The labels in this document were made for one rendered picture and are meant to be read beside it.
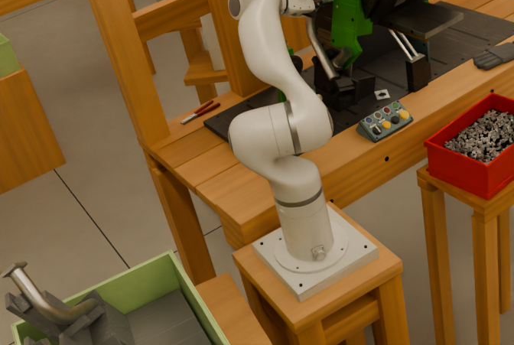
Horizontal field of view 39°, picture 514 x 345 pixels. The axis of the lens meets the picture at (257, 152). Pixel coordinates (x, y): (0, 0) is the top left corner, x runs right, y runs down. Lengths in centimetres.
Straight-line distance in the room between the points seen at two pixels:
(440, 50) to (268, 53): 109
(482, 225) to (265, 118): 78
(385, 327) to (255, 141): 65
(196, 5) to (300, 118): 98
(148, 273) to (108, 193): 208
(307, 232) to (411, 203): 164
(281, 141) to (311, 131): 7
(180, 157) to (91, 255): 132
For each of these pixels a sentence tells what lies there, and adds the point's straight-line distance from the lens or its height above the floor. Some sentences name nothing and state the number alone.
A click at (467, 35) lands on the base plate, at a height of 90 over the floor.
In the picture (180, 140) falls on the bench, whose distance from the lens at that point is 239.
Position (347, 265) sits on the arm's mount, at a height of 88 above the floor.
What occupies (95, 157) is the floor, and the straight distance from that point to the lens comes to 423.
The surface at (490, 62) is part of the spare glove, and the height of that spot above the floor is 92.
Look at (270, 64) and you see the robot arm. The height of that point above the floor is 139.
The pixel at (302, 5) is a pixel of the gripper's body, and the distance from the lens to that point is 220.
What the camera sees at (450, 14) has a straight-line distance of 229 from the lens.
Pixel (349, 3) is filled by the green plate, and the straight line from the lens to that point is 225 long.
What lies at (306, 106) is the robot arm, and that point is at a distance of 156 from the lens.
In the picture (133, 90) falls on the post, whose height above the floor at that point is 109.
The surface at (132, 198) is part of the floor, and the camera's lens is 378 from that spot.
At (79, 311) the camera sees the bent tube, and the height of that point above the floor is 101.
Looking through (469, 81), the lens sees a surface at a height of 90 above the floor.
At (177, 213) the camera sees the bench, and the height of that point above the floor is 58.
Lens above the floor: 210
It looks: 33 degrees down
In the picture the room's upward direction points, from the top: 14 degrees counter-clockwise
